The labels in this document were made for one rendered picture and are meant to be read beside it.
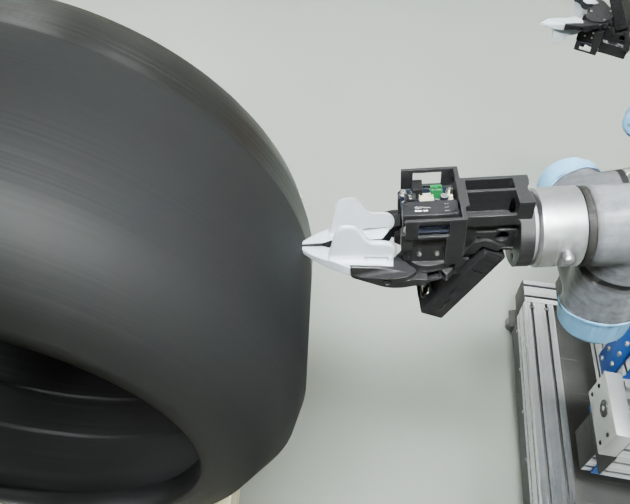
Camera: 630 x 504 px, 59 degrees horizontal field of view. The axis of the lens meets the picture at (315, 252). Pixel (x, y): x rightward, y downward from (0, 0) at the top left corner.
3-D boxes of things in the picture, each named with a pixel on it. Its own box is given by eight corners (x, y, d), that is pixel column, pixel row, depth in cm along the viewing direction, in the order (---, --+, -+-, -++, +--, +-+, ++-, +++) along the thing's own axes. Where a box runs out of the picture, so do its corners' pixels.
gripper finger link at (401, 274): (350, 240, 54) (440, 236, 53) (351, 252, 56) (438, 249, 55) (350, 277, 51) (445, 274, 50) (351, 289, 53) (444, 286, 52)
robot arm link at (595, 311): (608, 271, 67) (638, 204, 59) (637, 351, 59) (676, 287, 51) (540, 271, 68) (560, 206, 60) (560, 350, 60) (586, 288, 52)
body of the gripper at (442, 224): (392, 167, 52) (525, 159, 51) (392, 230, 58) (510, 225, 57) (397, 225, 47) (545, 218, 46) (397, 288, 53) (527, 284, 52)
